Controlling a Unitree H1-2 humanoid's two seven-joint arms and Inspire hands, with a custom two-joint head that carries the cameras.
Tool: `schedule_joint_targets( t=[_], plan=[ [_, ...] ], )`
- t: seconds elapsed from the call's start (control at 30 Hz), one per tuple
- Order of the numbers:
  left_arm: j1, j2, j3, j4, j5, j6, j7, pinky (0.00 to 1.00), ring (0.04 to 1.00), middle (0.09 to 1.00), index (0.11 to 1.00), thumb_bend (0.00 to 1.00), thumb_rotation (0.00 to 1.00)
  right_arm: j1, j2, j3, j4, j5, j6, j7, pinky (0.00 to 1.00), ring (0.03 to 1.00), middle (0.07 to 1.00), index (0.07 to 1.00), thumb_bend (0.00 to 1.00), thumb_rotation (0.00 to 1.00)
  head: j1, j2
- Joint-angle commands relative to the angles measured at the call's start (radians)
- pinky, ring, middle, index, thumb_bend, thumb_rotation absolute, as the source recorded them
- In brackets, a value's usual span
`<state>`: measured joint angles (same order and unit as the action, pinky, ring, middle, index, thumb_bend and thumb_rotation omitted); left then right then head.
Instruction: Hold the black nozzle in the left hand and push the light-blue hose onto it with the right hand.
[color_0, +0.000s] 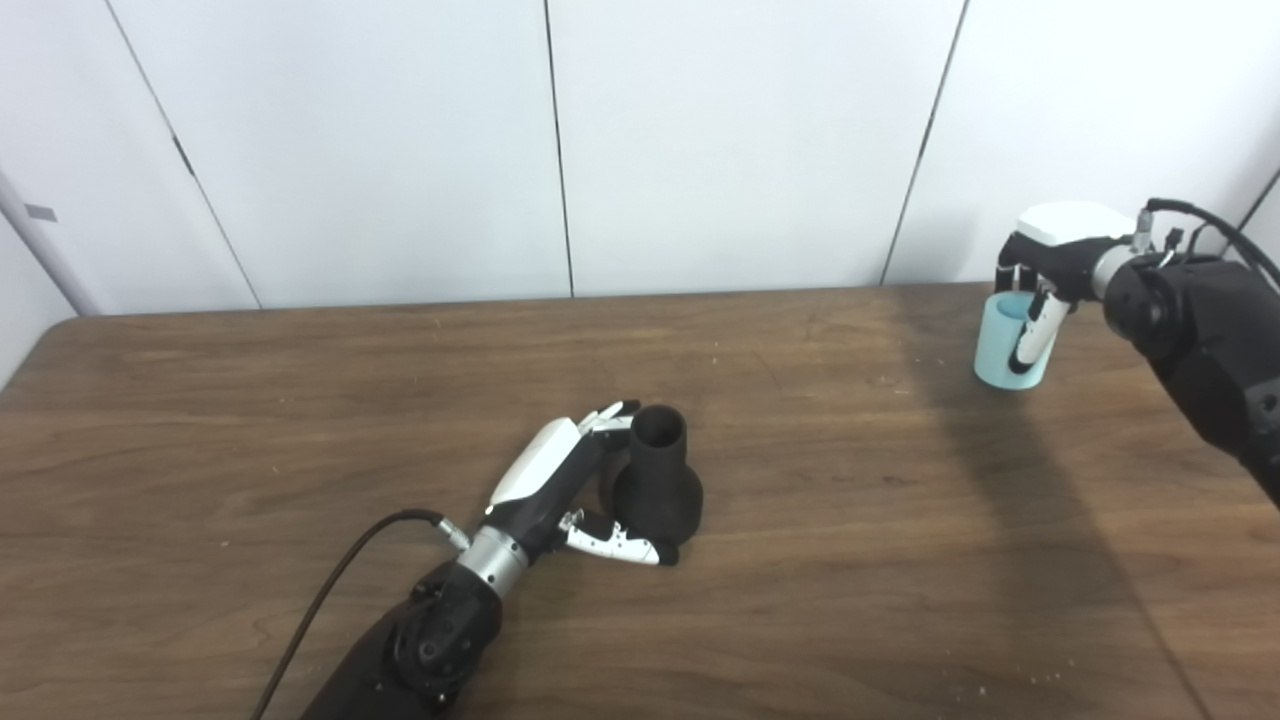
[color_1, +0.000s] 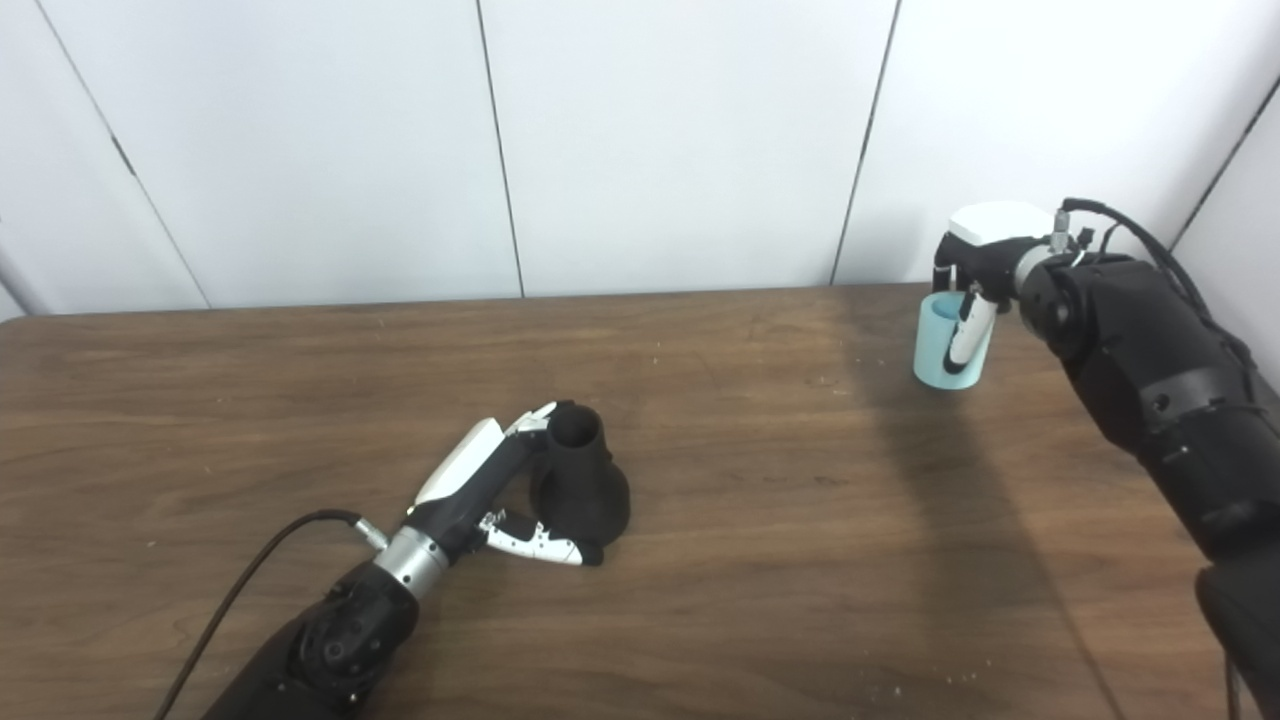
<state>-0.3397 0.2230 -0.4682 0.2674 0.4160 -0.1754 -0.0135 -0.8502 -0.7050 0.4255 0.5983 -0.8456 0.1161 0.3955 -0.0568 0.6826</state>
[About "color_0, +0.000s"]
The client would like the light-blue short hose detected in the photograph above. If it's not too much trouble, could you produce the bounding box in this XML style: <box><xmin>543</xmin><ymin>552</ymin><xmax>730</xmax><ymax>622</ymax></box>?
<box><xmin>974</xmin><ymin>290</ymin><xmax>1059</xmax><ymax>391</ymax></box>

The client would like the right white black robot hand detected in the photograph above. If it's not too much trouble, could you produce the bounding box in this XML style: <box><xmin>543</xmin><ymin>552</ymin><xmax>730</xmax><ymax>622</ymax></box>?
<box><xmin>995</xmin><ymin>202</ymin><xmax>1141</xmax><ymax>376</ymax></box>

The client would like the black flared nozzle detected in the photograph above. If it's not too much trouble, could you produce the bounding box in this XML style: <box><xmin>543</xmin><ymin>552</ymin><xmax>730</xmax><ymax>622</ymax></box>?
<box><xmin>598</xmin><ymin>404</ymin><xmax>704</xmax><ymax>547</ymax></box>

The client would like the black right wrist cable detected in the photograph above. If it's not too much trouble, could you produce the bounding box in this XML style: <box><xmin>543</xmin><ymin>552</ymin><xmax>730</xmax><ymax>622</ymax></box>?
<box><xmin>1135</xmin><ymin>198</ymin><xmax>1280</xmax><ymax>291</ymax></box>

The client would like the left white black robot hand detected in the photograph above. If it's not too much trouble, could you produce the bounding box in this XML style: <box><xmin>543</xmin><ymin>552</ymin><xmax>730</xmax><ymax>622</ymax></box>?
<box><xmin>484</xmin><ymin>400</ymin><xmax>681</xmax><ymax>567</ymax></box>

